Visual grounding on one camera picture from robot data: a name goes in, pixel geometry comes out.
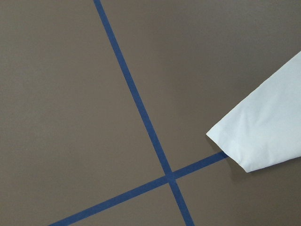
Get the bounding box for white long-sleeve printed shirt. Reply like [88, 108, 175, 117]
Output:
[206, 53, 301, 172]

